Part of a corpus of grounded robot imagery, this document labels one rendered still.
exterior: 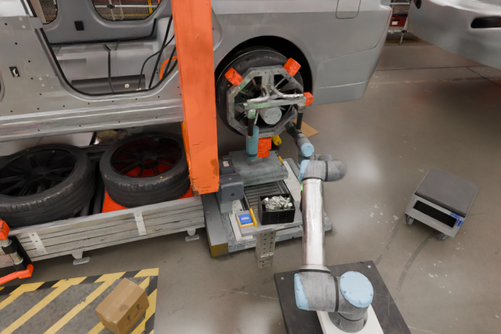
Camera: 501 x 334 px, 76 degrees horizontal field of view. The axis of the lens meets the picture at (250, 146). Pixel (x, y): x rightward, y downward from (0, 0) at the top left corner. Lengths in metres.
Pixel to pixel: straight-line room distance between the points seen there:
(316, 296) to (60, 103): 1.83
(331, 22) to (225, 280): 1.84
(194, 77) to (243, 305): 1.39
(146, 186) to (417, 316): 1.86
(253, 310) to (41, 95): 1.82
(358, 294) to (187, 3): 1.44
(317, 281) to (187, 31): 1.25
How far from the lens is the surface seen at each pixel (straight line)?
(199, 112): 1.69
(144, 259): 2.45
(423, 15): 4.43
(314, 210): 1.66
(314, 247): 1.62
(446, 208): 2.66
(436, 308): 2.50
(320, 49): 2.38
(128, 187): 2.24
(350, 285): 1.60
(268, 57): 2.23
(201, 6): 1.50
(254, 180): 2.69
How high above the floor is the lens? 1.94
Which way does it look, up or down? 36 degrees down
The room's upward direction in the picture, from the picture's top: 2 degrees clockwise
